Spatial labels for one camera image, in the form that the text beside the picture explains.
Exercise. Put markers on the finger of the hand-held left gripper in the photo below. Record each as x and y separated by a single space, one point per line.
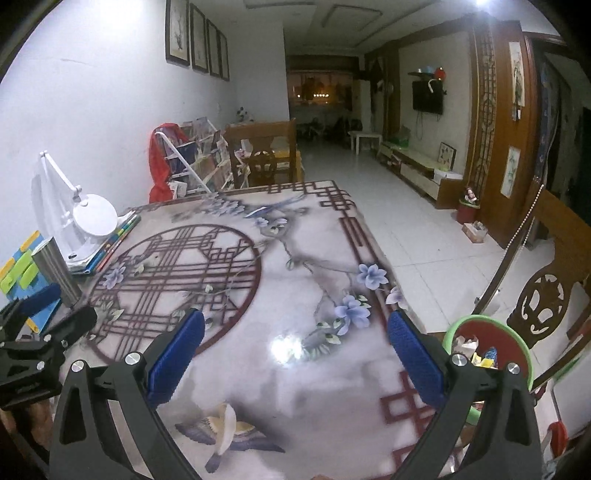
74 323
41 300

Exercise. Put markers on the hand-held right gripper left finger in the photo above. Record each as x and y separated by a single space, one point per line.
178 360

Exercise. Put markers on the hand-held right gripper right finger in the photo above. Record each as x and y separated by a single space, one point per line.
415 360

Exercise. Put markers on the blue snack wrapper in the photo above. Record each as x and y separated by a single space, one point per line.
491 355

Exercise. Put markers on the green rimmed trash bin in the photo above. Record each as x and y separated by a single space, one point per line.
508 330

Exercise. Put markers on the person's left hand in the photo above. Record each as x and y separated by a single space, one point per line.
39 417

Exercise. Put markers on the metal cup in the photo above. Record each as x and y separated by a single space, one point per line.
55 272

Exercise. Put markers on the colourful book stack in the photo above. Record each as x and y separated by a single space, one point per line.
111 244

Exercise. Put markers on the white desk lamp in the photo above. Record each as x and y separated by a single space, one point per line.
94 219

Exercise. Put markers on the tissue box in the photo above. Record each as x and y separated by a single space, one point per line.
474 233

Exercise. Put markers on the carved wooden chair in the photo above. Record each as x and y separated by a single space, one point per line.
549 295

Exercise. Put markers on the red bucket with figurine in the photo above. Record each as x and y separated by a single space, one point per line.
467 210

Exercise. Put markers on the red plastic object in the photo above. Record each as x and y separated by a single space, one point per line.
557 436

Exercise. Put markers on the red cloth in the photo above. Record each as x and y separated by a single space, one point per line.
159 177

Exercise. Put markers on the television cabinet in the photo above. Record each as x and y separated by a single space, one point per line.
420 173

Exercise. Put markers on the white magazine rack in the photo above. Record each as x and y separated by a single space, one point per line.
198 161

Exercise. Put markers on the small framed picture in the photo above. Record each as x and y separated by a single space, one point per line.
446 155

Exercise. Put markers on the dark wooden chair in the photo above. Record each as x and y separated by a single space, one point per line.
262 166

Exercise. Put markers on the small white table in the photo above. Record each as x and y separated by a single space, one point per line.
364 138

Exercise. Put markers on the yellow cushion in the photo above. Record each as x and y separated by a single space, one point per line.
288 159

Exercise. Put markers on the wooden lattice partition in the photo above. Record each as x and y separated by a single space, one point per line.
494 129

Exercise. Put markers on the flower vase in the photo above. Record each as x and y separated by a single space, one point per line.
242 115

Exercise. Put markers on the white standing air conditioner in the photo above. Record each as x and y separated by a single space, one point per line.
363 105

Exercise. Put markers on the short wall scroll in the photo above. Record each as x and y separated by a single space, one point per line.
511 171

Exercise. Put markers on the wall television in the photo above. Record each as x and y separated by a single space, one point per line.
427 98

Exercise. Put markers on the wall shelf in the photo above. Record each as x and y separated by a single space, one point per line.
427 74

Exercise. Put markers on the large framed wall picture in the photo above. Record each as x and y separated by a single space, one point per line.
178 32

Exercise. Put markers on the tall wall scroll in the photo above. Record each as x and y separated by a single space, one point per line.
517 74

